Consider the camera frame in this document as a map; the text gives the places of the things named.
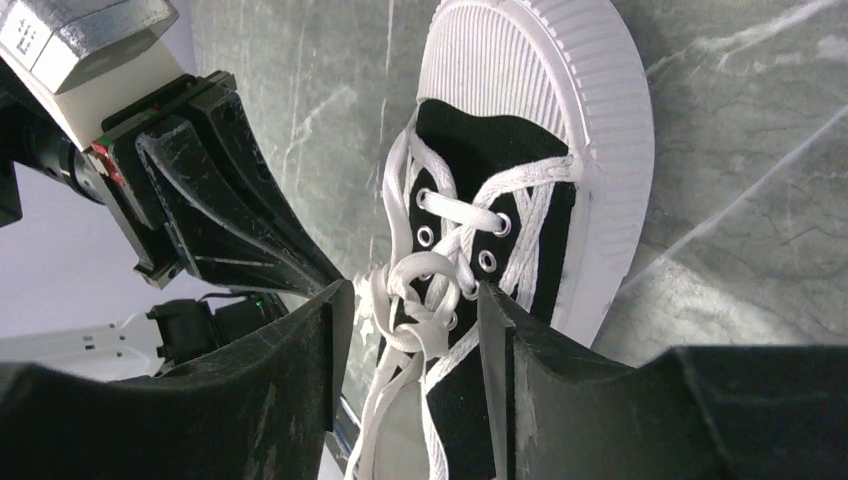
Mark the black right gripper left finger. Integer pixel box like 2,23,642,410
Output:
1,280,354,479

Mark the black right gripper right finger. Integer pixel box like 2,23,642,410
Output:
478,285,847,479

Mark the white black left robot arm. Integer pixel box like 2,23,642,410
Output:
1,1,340,381

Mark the black white canvas sneaker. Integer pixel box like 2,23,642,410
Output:
345,1,655,479

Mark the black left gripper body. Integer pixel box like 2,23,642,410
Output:
1,1,204,287

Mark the white shoelace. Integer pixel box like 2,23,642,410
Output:
345,114,576,479

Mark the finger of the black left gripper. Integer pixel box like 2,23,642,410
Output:
135,125,332,297
192,71,343,292

